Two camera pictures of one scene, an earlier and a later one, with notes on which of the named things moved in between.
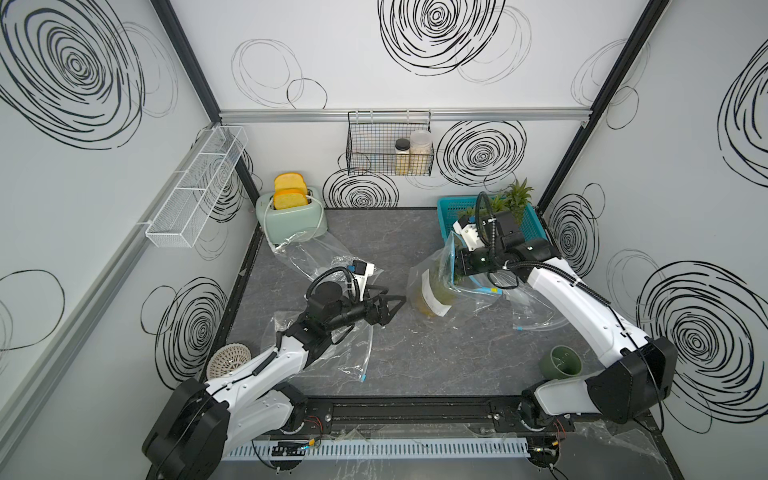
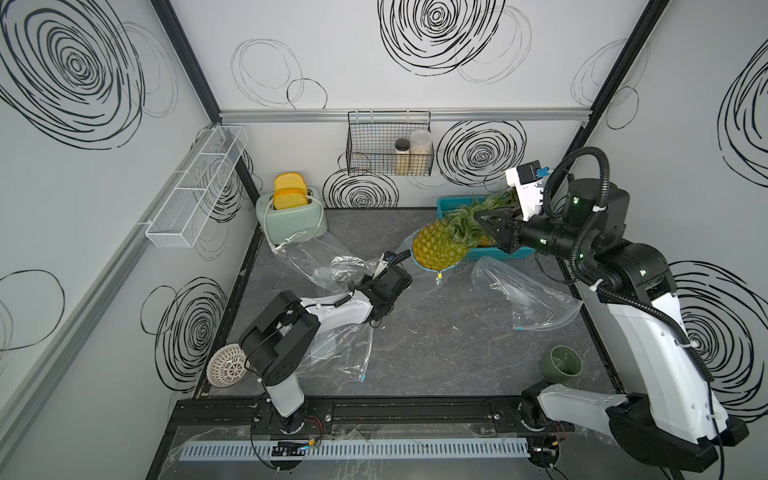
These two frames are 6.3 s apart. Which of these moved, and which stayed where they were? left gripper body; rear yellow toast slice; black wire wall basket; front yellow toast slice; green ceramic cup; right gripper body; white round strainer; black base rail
Moved: left gripper body; right gripper body
Stayed: green ceramic cup; black wire wall basket; white round strainer; rear yellow toast slice; black base rail; front yellow toast slice
